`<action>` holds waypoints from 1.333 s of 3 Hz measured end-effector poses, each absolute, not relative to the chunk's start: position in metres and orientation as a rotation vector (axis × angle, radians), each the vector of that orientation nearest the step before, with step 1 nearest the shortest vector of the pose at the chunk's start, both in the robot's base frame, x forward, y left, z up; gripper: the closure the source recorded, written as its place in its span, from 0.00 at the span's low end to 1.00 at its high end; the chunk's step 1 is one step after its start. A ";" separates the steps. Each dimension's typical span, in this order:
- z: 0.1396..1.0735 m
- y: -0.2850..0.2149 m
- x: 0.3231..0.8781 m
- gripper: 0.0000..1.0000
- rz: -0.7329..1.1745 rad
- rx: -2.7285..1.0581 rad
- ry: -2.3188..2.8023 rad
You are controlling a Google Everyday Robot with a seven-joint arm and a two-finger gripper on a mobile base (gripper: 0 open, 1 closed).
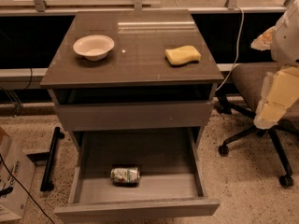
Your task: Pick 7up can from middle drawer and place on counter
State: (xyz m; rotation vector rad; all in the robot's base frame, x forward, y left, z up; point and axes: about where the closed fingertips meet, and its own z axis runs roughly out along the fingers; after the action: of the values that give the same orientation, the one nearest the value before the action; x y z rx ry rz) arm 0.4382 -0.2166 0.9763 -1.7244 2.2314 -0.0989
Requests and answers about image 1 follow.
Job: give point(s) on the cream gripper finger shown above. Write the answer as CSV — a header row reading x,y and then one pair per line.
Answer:
x,y
279,92
264,40

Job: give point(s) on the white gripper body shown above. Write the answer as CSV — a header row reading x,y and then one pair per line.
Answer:
x,y
286,37

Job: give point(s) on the green 7up can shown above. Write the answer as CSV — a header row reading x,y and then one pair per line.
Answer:
x,y
125,175

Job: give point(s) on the closed grey top drawer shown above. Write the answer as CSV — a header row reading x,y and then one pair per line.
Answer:
x,y
133,116

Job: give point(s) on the grey drawer cabinet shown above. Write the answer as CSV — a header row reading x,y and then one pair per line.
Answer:
x,y
136,70

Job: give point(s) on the open grey middle drawer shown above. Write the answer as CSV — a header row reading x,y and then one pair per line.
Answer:
x,y
169,185

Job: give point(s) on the grey office chair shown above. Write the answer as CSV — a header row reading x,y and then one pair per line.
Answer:
x,y
248,80

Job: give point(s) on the yellow sponge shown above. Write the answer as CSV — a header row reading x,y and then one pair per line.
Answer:
x,y
182,55

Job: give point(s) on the white bowl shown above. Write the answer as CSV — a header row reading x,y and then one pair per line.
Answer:
x,y
94,47

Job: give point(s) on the metal window railing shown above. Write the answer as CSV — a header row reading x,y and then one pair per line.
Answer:
x,y
137,0

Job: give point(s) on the black metal stand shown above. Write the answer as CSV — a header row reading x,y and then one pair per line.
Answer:
x,y
48,157

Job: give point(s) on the white cardboard box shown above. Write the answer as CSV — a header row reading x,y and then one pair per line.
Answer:
x,y
16,167

